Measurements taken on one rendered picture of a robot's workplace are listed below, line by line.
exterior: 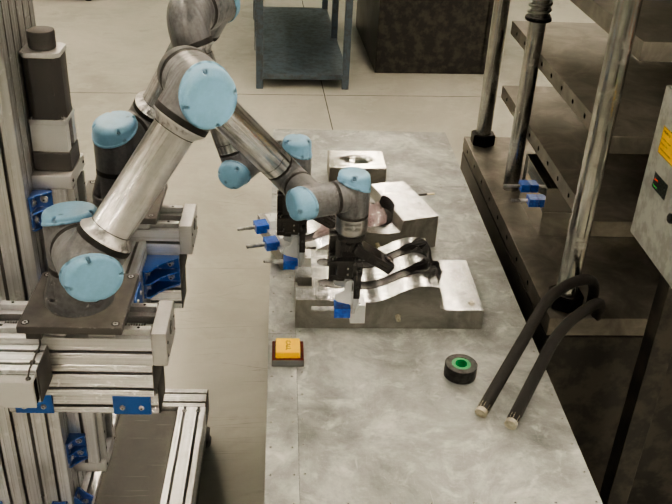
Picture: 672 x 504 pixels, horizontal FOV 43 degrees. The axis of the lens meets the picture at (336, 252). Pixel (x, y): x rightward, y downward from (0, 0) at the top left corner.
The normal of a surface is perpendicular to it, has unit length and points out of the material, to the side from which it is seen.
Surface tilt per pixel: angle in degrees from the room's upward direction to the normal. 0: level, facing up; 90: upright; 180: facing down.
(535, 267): 0
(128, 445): 0
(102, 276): 96
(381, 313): 90
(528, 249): 0
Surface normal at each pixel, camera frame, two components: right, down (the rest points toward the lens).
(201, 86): 0.53, 0.36
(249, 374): 0.04, -0.86
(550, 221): 0.05, 0.51
